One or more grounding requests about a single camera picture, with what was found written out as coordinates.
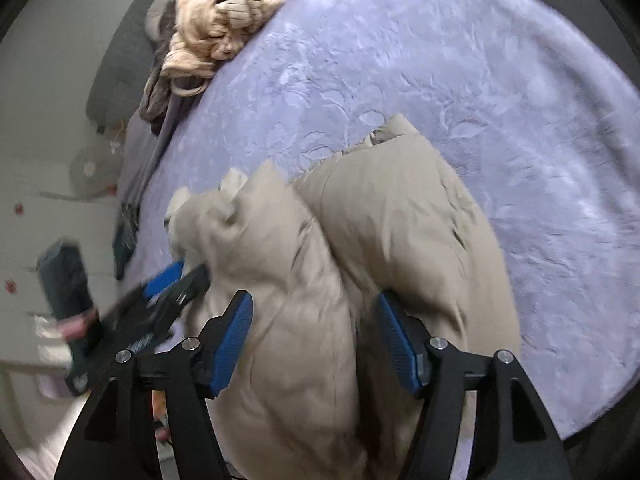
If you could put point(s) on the dark teal cloth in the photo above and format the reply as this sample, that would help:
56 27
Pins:
124 250

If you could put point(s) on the cream knit sweater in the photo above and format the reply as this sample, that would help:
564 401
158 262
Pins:
215 25

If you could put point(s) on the dark grey headboard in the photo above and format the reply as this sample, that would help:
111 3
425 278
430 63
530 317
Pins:
120 60

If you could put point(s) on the grey pillow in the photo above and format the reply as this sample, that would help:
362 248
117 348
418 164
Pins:
157 15

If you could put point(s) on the beige puffy jacket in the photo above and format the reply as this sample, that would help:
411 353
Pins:
310 360

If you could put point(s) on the lavender plush blanket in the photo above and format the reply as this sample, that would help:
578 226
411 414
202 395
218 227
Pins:
450 60

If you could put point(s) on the brown grey cloth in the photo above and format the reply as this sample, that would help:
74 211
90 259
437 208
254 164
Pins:
157 95

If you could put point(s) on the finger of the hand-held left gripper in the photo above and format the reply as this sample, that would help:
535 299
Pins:
165 277
187 286

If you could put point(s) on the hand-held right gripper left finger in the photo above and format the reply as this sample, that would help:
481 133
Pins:
232 345

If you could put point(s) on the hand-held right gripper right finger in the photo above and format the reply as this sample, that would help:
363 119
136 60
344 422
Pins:
395 345

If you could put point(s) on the white round fan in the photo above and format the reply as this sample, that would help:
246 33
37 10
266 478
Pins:
92 170

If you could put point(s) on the person's left hand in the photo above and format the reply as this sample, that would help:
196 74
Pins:
75 327

